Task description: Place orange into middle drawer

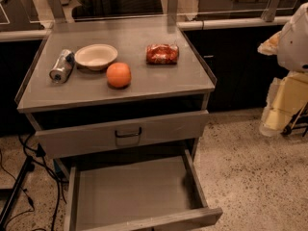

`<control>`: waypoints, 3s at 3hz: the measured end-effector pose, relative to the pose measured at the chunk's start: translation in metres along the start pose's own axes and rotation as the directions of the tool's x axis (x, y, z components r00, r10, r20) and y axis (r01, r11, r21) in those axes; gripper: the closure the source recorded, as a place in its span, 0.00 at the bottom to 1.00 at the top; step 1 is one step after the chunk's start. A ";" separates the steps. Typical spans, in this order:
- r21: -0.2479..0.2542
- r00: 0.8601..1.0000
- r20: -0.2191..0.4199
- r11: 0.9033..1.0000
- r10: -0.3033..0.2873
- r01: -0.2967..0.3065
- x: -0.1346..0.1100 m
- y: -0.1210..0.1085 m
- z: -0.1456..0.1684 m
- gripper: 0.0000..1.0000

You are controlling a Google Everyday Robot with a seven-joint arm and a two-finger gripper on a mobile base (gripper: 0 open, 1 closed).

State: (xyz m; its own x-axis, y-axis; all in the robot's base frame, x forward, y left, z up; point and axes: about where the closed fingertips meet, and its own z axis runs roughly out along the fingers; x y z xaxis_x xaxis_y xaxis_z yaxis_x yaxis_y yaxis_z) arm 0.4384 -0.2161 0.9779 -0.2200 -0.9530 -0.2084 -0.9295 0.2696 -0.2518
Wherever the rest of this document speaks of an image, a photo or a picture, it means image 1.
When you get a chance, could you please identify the red snack bag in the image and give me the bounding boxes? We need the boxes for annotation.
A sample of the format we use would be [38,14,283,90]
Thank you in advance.
[146,44,179,64]

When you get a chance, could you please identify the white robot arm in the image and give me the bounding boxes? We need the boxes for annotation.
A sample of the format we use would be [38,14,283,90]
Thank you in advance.
[257,3,308,137]

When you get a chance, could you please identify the orange fruit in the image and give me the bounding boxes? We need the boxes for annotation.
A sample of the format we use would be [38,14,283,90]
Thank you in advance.
[106,63,132,88]

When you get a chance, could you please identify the silver soda can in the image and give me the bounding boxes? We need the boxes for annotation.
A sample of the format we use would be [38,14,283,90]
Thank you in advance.
[49,49,75,84]

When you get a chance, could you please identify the black cables on floor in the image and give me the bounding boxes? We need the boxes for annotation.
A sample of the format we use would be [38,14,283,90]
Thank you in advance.
[0,133,69,231]

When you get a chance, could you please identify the white bowl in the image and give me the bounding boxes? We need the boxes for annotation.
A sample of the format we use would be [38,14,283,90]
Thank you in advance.
[75,44,117,71]

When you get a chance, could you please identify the wheeled cart base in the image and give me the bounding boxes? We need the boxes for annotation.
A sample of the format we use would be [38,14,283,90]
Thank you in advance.
[282,103,308,136]

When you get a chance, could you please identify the grey drawer cabinet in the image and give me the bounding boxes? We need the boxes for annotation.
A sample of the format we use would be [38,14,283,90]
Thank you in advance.
[18,16,215,159]

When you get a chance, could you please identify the closed grey upper drawer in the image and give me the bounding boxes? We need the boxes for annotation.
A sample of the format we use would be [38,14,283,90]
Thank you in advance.
[36,111,208,159]

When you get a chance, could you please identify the open grey lower drawer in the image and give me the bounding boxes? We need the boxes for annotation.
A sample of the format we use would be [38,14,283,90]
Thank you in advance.
[64,149,222,231]

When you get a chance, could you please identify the black tripod leg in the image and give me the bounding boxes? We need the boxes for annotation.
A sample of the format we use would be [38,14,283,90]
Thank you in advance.
[0,156,33,231]

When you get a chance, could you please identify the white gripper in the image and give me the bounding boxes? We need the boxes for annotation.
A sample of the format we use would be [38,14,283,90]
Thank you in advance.
[257,32,308,137]

